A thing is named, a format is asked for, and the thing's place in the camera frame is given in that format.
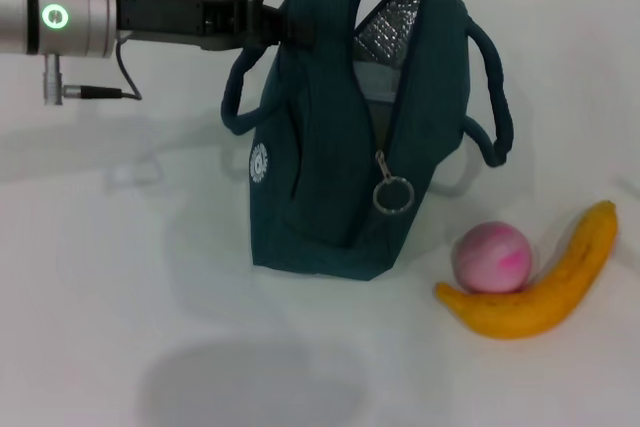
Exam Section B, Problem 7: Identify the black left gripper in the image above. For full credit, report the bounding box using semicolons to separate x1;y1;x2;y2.
115;0;317;52

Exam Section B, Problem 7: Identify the dark teal insulated lunch bag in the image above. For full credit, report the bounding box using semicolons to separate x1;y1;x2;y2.
221;0;515;282

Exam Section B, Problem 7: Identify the pink peach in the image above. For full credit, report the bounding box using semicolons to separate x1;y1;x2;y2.
452;220;534;296

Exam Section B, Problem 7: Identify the yellow banana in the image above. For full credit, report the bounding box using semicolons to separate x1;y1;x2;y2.
433;200;620;341

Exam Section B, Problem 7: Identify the left arm cable with connector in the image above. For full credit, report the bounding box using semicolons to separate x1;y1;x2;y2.
42;31;144;107

